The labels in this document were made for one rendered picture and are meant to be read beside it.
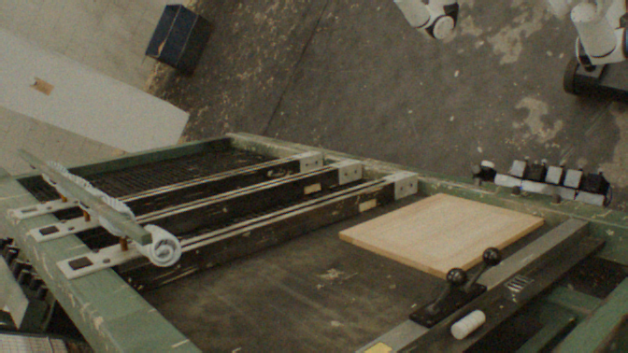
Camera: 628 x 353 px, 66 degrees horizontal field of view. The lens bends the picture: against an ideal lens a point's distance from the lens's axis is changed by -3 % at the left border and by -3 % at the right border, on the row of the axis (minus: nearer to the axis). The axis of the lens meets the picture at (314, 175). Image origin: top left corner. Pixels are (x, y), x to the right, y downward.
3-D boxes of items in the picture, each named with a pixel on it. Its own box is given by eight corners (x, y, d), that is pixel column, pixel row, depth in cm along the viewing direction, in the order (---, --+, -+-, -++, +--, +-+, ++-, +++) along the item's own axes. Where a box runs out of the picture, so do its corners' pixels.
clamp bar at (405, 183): (421, 193, 179) (422, 127, 173) (78, 320, 106) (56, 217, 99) (400, 188, 187) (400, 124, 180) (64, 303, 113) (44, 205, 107)
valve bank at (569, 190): (635, 185, 160) (618, 162, 144) (623, 226, 159) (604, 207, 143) (498, 161, 197) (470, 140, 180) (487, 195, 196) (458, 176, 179)
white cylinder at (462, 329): (463, 342, 93) (486, 325, 98) (463, 328, 92) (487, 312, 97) (449, 335, 95) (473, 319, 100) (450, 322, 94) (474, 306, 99)
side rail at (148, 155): (232, 156, 276) (230, 136, 273) (13, 204, 208) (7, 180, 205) (224, 154, 282) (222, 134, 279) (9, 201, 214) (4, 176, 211)
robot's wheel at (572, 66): (561, 65, 225) (563, 101, 237) (571, 67, 222) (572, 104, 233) (584, 45, 232) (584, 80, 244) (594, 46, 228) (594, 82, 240)
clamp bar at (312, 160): (325, 169, 217) (323, 114, 211) (26, 251, 144) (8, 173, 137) (310, 165, 224) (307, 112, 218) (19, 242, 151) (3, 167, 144)
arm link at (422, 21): (389, 1, 160) (416, 35, 174) (406, 13, 153) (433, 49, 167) (413, -24, 158) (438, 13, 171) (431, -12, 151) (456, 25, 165)
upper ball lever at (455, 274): (442, 318, 96) (475, 275, 88) (430, 326, 93) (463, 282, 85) (428, 303, 98) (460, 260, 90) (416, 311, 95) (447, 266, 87)
